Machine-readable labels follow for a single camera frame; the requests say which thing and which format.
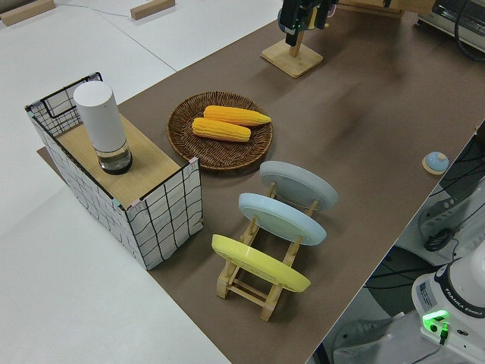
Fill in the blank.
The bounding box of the light blue plate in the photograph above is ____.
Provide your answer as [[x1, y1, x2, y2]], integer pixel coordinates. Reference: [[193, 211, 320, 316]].
[[237, 192, 328, 248]]

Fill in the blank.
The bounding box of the coiled black cable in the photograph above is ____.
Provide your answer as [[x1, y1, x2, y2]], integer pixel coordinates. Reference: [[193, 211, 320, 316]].
[[423, 228, 455, 253]]

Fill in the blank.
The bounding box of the yellow corn cob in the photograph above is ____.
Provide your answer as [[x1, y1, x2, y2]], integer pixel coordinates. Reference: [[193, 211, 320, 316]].
[[191, 117, 252, 144], [203, 105, 273, 127]]

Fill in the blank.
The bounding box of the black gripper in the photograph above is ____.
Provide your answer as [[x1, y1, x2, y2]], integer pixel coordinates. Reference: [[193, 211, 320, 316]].
[[277, 0, 336, 46]]

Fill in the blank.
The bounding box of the white toaster oven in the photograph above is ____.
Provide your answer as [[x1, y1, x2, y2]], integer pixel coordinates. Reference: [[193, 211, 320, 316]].
[[412, 0, 485, 39]]

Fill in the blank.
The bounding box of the white black grid box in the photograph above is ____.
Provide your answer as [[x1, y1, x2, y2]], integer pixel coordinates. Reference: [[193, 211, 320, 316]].
[[24, 71, 204, 271]]

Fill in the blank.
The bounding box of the wooden block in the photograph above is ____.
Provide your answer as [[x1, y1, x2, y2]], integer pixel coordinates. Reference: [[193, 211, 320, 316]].
[[130, 0, 177, 21], [0, 0, 56, 27]]

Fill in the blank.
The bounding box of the brown table mat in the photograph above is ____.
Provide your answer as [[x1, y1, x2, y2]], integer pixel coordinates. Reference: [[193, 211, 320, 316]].
[[115, 0, 485, 364]]

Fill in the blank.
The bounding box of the brown wicker basket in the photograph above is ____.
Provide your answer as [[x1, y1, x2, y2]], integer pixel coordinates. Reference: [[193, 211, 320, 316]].
[[167, 90, 274, 175]]

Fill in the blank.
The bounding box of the grey plate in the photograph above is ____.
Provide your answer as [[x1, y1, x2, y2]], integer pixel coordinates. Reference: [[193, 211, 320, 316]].
[[258, 160, 340, 212]]

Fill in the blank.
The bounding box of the white cylinder with clear base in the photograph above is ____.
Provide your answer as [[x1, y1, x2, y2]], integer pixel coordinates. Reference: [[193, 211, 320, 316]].
[[72, 81, 134, 176]]

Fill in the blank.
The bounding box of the light wooden cabinet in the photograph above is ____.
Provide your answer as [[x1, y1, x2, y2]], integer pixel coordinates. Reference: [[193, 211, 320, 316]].
[[336, 0, 403, 17]]

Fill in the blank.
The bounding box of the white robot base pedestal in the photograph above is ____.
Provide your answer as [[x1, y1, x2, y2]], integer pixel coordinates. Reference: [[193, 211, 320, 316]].
[[321, 311, 485, 364]]

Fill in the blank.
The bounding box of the wooden plate rack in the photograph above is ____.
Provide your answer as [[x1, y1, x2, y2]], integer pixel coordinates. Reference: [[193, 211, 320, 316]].
[[216, 180, 320, 323]]

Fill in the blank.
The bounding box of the black hanging cable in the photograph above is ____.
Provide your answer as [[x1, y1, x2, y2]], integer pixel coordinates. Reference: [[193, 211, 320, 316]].
[[453, 0, 485, 64]]

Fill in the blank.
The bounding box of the wooden stand with square base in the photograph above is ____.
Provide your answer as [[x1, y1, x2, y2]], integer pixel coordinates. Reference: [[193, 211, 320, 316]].
[[260, 32, 324, 80]]

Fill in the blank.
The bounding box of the yellow plate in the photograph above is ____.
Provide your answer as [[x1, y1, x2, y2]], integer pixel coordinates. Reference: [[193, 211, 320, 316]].
[[211, 234, 312, 293]]

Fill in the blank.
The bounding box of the blue call bell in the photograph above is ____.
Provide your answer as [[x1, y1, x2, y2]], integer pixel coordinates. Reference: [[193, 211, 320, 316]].
[[421, 151, 450, 176]]

